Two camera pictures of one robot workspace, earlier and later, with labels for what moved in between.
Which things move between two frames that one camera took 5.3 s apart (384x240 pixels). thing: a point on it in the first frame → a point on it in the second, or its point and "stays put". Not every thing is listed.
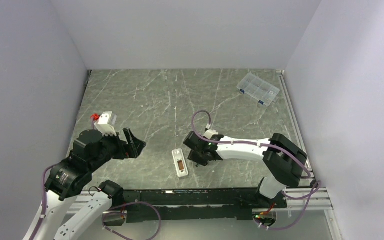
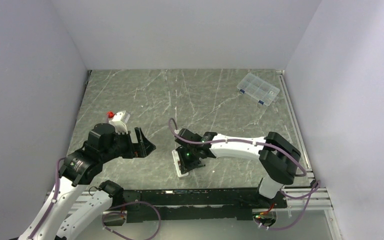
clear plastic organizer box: x=258 y=88 stays put
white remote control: x=180 y=162 stays put
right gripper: x=193 y=156 → x=186 y=166
